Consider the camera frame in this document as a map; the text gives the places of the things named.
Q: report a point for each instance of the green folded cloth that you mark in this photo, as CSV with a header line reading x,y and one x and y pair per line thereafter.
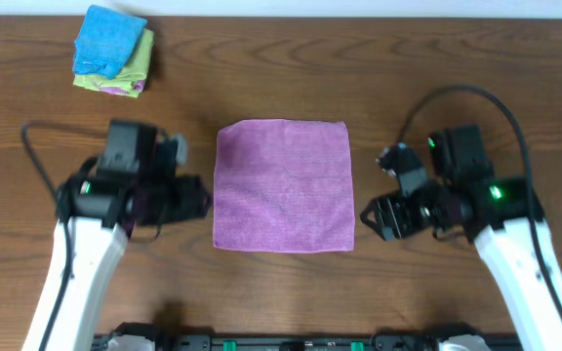
x,y
135,69

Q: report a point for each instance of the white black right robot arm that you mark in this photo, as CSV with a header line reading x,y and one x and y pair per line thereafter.
x,y
501,217

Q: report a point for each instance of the purple microfiber cloth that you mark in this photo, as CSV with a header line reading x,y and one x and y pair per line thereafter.
x,y
284,186

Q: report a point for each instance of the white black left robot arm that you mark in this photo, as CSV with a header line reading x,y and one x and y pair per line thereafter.
x,y
133,183

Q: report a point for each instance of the pink folded cloth in stack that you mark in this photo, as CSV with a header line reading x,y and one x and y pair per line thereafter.
x,y
129,90

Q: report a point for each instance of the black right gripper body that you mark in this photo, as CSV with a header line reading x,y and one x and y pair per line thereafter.
x,y
417,214

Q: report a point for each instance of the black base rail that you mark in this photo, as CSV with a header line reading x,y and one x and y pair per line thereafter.
x,y
291,342

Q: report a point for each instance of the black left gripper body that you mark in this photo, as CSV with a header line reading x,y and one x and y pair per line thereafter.
x,y
175,201

